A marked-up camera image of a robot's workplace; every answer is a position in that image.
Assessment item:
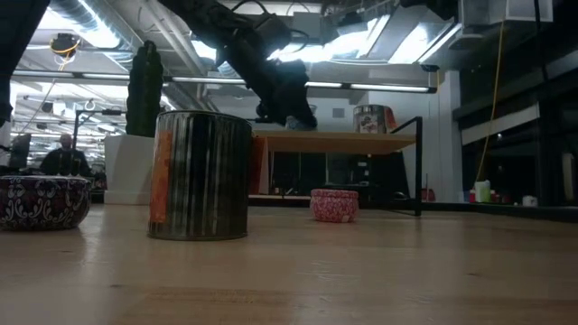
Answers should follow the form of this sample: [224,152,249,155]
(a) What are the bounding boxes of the black aluminium rig frame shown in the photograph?
[89,191,578,223]

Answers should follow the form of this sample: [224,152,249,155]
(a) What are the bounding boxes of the pale green bottle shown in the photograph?
[472,179,492,203]

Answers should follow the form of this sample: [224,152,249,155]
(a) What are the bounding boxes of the black yellow cord reel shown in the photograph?
[49,32,82,59]

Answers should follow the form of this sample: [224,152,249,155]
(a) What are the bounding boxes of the wooden shelf black legs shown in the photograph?
[252,116,424,217]

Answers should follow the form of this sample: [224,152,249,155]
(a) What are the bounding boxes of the yellow cable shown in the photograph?
[474,20,506,184]

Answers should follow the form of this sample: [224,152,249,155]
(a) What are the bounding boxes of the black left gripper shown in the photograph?
[223,42,319,130]

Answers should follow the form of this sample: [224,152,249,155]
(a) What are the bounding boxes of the silver can floral label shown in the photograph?
[353,104,398,135]

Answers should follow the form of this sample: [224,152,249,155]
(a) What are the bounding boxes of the green cactus plant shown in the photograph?
[125,39,164,138]

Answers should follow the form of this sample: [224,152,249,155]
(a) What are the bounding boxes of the silver can orange label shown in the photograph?
[147,110,271,241]

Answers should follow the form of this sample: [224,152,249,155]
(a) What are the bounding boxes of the black monitor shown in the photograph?
[8,133,33,172]

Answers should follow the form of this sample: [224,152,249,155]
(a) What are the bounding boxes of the black metal stand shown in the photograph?
[70,107,124,176]

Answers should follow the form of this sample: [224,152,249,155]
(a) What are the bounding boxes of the pink patterned tin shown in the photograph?
[309,188,360,224]

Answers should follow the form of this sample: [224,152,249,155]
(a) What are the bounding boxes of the person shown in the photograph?
[39,133,94,178]

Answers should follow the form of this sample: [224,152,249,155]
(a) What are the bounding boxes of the long linear ceiling light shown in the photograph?
[11,68,438,95]

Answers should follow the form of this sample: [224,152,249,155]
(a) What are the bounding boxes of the dark red patterned bowl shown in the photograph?
[0,175,94,233]

